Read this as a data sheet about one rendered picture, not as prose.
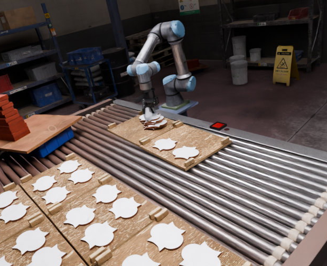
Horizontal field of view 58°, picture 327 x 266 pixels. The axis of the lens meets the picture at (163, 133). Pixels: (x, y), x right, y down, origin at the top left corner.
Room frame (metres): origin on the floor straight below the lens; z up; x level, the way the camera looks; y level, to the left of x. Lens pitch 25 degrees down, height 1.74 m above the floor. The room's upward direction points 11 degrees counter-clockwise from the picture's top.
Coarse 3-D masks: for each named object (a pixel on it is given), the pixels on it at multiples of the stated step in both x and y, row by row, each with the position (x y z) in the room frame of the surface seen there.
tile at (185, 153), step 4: (180, 148) 1.43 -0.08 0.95; (184, 148) 1.42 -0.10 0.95; (188, 148) 1.42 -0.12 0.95; (192, 148) 1.41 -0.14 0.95; (196, 148) 1.41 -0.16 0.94; (176, 152) 1.40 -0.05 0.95; (180, 152) 1.39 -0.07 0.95; (184, 152) 1.38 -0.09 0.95; (188, 152) 1.38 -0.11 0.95; (192, 152) 1.37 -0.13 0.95; (196, 152) 1.36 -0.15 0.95; (176, 156) 1.36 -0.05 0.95; (180, 156) 1.35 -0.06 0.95; (184, 156) 1.34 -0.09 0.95; (188, 156) 1.33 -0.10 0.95; (192, 156) 1.33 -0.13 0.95; (196, 156) 1.33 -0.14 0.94
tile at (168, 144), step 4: (160, 140) 1.58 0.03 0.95; (164, 140) 1.57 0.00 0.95; (168, 140) 1.56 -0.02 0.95; (172, 140) 1.55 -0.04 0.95; (156, 144) 1.54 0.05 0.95; (160, 144) 1.53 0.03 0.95; (164, 144) 1.52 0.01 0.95; (168, 144) 1.51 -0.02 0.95; (172, 144) 1.50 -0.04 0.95; (156, 148) 1.51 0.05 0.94; (160, 148) 1.48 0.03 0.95; (164, 148) 1.47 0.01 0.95; (168, 148) 1.46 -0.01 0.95; (172, 148) 1.46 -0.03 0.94
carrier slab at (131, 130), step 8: (128, 120) 2.02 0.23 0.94; (136, 120) 1.99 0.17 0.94; (168, 120) 1.88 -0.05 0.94; (112, 128) 1.93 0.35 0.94; (120, 128) 1.90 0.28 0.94; (128, 128) 1.88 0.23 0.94; (136, 128) 1.85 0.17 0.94; (160, 128) 1.77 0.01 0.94; (168, 128) 1.75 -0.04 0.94; (120, 136) 1.78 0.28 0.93; (128, 136) 1.75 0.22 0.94; (136, 136) 1.73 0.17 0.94; (144, 136) 1.70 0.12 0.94; (152, 136) 1.68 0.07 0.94; (136, 144) 1.62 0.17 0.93
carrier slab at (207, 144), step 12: (168, 132) 1.69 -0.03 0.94; (180, 132) 1.65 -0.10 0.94; (192, 132) 1.62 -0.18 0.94; (204, 132) 1.59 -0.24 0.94; (180, 144) 1.50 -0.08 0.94; (192, 144) 1.48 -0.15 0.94; (204, 144) 1.45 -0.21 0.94; (216, 144) 1.42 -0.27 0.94; (228, 144) 1.42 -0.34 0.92; (168, 156) 1.39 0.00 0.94; (204, 156) 1.32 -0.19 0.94; (180, 168) 1.28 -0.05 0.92
